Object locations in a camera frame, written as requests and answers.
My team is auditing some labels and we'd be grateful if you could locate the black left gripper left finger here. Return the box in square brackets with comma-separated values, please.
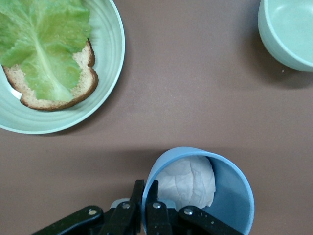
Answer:
[31, 180, 145, 235]

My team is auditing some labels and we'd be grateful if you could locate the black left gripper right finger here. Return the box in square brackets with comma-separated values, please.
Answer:
[146, 180, 243, 235]

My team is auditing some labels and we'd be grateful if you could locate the light blue plastic cup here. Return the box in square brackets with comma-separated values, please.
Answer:
[141, 146, 255, 235]

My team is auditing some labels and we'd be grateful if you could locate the white crumpled tissue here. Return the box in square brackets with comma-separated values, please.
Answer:
[155, 156, 217, 210]

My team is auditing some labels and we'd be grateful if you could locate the brown bread slice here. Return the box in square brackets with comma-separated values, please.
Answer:
[2, 39, 99, 112]

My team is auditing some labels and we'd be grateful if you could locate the pale green plate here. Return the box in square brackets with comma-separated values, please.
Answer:
[0, 0, 126, 135]

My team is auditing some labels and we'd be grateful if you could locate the green lettuce leaf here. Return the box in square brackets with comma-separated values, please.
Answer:
[0, 0, 92, 102]

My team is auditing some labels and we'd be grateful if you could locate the pale green bowl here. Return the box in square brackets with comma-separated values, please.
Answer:
[258, 0, 313, 72]

